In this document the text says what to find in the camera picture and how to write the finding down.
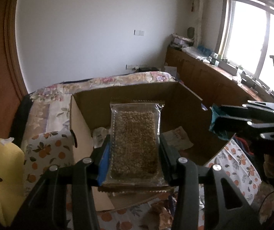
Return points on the pale blue snack packet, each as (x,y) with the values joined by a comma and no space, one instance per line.
(101,135)

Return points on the wooden framed window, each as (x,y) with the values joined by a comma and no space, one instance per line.
(247,36)

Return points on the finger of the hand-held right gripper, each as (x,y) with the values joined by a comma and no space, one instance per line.
(264,130)
(259,111)

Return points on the clear grain snack packet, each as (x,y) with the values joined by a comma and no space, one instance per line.
(134,136)

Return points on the white wall switch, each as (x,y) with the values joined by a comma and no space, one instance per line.
(139,32)

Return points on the teal snack packet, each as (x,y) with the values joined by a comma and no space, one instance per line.
(217,124)

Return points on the clear plastic bags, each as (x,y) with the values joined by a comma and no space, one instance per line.
(197,54)

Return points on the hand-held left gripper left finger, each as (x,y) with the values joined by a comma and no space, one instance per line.
(103,159)

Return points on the pale patterned curtain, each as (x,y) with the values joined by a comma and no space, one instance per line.
(198,16)

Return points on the stack of storage boxes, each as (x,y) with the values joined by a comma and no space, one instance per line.
(179,42)

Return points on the white red snack packet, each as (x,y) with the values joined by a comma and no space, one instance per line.
(177,139)

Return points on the wooden cabinet row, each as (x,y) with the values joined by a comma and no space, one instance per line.
(199,76)

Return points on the yellow plush toy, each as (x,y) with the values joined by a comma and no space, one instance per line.
(5,172)

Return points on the round dark mirror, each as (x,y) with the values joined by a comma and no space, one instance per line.
(191,32)

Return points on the brown cardboard box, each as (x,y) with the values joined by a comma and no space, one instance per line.
(187,110)

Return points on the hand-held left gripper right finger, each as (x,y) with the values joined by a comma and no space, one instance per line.
(167,159)

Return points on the brown snack packet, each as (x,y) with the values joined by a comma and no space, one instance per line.
(161,214)

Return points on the orange fruit print bed sheet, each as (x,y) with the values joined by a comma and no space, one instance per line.
(45,153)

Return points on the floral quilt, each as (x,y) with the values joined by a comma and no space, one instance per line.
(55,107)

